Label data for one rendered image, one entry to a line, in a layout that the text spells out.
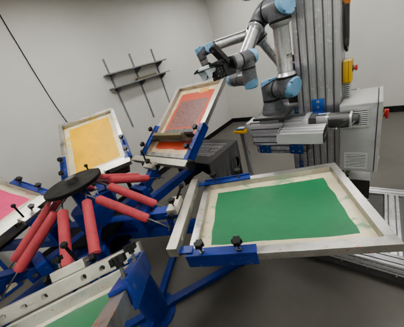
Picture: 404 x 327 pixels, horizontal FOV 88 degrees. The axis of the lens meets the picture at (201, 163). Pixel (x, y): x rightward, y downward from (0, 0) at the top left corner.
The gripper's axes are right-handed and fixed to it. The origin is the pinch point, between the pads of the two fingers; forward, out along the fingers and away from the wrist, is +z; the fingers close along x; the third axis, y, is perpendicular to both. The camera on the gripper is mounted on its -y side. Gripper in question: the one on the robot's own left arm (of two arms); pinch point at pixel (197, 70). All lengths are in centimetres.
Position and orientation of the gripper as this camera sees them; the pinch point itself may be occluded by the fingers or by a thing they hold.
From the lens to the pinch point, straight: 108.2
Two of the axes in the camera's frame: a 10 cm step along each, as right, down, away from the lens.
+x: -4.3, -1.4, 8.9
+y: 3.5, 8.9, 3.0
